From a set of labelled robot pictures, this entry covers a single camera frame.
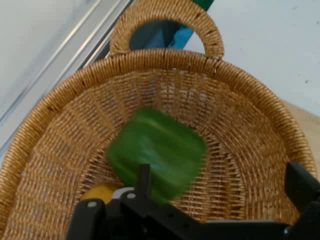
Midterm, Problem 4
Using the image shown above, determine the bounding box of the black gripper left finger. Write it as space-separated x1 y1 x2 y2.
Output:
66 163 210 240

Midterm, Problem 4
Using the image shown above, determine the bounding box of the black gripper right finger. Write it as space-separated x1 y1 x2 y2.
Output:
283 161 320 240

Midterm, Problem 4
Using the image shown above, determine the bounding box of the green bell pepper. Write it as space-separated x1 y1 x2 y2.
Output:
106 107 208 205

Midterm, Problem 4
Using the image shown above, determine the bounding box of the yellow bell pepper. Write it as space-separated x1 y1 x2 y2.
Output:
80 182 121 204

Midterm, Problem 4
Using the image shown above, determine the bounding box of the light wooden board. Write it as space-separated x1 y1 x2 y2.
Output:
283 99 320 166

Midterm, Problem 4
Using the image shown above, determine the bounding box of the woven wicker basket with handle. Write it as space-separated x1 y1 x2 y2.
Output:
0 0 318 240

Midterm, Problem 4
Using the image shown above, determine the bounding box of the aluminium frame rail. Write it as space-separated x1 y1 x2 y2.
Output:
0 0 135 157

